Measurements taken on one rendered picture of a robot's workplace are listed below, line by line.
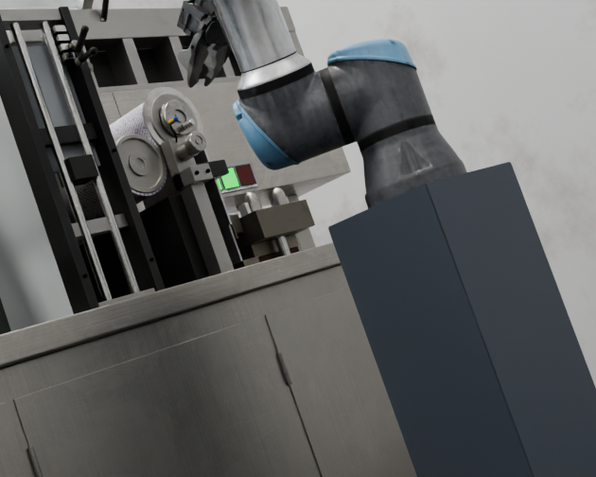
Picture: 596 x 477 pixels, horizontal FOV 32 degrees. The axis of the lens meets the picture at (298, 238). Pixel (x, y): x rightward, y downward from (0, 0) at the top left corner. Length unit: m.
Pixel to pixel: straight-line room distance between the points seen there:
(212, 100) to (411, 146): 1.30
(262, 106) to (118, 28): 1.17
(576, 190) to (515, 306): 2.56
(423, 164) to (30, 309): 0.85
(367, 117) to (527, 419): 0.47
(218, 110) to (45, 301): 0.94
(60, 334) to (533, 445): 0.65
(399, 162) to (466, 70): 2.75
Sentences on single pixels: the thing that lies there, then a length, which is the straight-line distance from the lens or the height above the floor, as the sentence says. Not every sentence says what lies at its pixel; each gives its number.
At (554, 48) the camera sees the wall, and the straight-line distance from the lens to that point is 3.98.
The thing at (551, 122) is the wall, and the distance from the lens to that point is 4.01.
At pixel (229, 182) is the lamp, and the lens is 2.63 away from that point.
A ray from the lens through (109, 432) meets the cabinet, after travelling 1.52.
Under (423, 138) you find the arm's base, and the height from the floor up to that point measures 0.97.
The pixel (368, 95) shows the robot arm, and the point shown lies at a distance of 1.48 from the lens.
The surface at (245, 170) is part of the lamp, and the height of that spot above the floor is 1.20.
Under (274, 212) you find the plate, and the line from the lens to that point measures 2.17.
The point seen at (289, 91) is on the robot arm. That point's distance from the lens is 1.48.
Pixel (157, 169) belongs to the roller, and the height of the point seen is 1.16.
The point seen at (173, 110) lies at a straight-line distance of 2.11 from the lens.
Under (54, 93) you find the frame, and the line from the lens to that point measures 1.86.
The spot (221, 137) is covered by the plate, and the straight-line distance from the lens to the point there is 2.68.
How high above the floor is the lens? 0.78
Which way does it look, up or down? 4 degrees up
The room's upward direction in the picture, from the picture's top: 20 degrees counter-clockwise
